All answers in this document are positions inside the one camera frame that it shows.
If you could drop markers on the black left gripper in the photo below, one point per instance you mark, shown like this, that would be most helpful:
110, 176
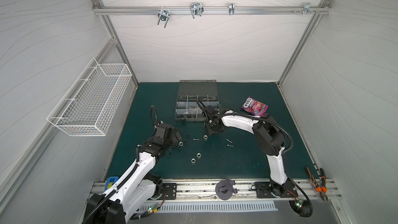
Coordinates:
174, 139

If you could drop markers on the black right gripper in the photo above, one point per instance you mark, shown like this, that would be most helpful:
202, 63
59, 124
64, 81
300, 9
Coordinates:
210, 123

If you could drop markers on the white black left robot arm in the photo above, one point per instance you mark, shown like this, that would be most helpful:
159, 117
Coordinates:
117, 204

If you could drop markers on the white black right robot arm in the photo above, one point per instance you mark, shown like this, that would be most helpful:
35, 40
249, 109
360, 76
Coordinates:
272, 138

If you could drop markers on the grey plastic organizer box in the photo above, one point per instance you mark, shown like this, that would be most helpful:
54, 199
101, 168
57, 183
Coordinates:
189, 91

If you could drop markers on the purple Fox's candy bag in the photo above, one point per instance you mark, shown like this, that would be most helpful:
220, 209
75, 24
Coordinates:
254, 107

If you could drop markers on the blue tape dispenser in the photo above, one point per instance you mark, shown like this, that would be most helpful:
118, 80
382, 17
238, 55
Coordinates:
110, 181

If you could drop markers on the black round cap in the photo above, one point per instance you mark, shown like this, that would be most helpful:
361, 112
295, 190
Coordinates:
225, 189

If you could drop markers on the metal u-bolt clamp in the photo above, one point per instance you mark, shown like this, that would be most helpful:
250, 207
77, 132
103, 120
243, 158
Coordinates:
196, 9
163, 16

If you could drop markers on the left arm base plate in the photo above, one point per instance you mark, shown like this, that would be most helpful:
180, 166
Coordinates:
165, 191

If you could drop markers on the white slotted cable duct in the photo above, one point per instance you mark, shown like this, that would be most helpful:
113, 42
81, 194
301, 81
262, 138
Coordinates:
218, 207

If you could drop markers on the white wire basket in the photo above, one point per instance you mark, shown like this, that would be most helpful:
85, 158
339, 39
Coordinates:
88, 107

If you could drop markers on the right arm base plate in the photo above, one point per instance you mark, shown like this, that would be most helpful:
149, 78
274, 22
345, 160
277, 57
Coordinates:
266, 189

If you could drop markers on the metal bracket clip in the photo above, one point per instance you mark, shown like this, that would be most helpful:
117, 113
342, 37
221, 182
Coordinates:
231, 9

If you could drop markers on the orange handled pliers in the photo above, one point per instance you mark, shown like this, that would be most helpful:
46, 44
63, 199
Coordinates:
320, 188

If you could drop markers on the aluminium crossbar rail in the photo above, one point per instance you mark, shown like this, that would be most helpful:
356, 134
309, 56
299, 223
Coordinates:
208, 10

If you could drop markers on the metal bracket with screws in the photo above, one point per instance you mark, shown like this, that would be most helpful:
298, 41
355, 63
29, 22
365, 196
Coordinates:
307, 10

